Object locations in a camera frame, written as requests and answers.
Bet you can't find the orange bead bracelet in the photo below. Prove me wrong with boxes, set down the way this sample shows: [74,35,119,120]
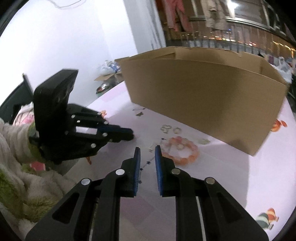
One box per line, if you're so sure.
[161,136,200,166]

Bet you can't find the silver hair clip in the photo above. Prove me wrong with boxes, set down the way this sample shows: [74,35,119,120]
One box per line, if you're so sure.
[198,138,211,145]

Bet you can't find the green lidded pot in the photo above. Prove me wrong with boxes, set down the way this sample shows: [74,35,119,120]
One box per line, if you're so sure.
[96,82,111,94]

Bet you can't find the small open cardboard box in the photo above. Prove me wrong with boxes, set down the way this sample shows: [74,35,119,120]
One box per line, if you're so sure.
[95,72,124,86]

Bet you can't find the large brown cardboard box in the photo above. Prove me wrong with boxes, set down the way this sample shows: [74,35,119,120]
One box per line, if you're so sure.
[118,47,288,156]

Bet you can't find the pink hanging clothes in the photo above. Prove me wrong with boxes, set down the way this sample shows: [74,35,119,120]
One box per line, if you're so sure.
[162,0,193,32]

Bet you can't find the balcony metal railing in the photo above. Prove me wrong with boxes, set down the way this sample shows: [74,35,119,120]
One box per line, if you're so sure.
[163,17,295,59]

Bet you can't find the beige hanging jacket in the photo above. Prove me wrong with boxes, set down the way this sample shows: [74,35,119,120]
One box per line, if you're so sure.
[204,0,228,31]

